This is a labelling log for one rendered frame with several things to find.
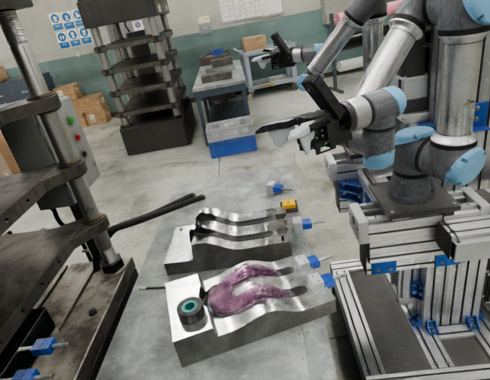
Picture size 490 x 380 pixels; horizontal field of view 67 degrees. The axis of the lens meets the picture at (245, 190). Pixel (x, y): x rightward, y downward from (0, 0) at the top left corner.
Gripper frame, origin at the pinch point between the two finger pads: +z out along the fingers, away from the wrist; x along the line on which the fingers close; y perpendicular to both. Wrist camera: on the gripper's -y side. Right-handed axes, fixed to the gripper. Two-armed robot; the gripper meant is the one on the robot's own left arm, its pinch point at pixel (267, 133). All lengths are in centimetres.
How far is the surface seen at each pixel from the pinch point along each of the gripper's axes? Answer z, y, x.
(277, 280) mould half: -5, 56, 29
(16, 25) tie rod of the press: 43, -41, 71
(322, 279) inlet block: -17, 55, 19
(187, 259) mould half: 17, 52, 60
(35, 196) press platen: 57, 11, 65
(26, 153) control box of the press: 59, 0, 96
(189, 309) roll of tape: 25, 50, 27
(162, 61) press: -76, -32, 437
